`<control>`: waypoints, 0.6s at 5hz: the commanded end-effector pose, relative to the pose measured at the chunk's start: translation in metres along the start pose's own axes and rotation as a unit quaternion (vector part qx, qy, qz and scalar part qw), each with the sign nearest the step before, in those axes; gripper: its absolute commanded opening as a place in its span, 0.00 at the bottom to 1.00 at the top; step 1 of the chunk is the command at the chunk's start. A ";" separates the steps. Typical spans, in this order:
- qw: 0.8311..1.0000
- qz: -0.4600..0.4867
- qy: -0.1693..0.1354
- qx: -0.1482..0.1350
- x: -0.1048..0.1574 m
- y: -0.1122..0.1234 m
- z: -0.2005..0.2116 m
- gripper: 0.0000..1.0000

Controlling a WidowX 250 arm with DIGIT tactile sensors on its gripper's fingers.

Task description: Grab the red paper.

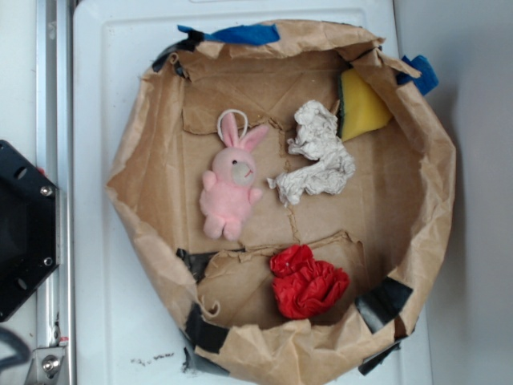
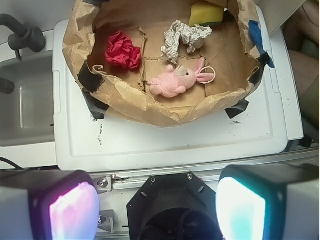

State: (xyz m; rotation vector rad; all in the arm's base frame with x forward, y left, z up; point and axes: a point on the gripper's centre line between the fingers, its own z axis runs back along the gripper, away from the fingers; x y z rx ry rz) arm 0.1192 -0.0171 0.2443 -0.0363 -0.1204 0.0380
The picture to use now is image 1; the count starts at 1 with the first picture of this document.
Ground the blue tape right edge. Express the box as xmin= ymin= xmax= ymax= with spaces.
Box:
xmin=396 ymin=55 xmax=439 ymax=96

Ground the pink plush bunny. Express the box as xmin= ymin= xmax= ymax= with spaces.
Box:
xmin=200 ymin=109 xmax=269 ymax=241

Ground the yellow green sponge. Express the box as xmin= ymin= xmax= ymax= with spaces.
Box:
xmin=338 ymin=68 xmax=393 ymax=141

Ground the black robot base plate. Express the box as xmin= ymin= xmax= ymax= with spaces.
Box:
xmin=0 ymin=140 xmax=58 ymax=322

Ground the metal corner bracket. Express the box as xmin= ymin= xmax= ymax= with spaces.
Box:
xmin=24 ymin=346 xmax=66 ymax=385

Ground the crumpled white paper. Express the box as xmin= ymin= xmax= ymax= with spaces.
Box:
xmin=267 ymin=100 xmax=356 ymax=206

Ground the blue tape edge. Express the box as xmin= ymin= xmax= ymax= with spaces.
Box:
xmin=396 ymin=55 xmax=439 ymax=96
xmin=177 ymin=24 xmax=281 ymax=46

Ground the blue tape top edge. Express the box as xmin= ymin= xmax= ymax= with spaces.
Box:
xmin=177 ymin=24 xmax=281 ymax=46

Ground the aluminium extrusion rail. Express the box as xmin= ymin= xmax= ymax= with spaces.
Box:
xmin=36 ymin=1 xmax=78 ymax=384

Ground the brown paper bag bin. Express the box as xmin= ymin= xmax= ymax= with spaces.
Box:
xmin=106 ymin=20 xmax=456 ymax=384

